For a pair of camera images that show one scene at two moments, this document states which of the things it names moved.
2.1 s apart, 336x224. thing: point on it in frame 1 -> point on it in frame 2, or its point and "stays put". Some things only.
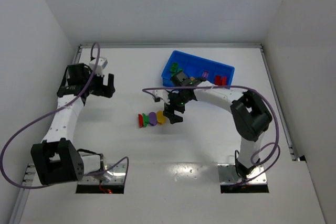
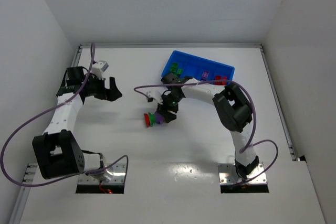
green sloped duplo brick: x=174 y=67 stays put
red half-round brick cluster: x=140 y=120 -> x=146 y=120
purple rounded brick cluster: x=153 y=118 -> x=159 y=118
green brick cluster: x=145 y=119 -> x=152 y=119
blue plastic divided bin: x=219 y=74 stays put
